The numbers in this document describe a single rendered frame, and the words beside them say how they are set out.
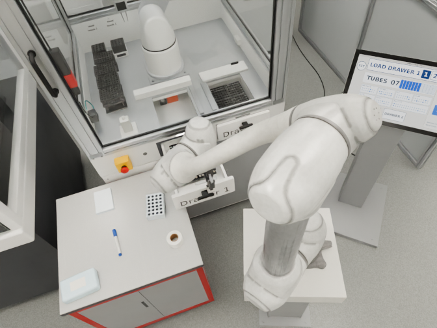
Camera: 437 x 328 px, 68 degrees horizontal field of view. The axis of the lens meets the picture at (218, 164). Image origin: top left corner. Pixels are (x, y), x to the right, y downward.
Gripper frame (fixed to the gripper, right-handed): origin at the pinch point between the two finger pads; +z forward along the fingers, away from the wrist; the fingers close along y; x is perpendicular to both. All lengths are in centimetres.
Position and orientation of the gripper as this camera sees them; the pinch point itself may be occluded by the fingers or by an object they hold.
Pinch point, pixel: (211, 187)
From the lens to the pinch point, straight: 143.6
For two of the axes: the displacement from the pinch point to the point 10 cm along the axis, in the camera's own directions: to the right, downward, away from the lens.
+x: -9.5, 3.0, -1.2
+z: 0.8, 5.9, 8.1
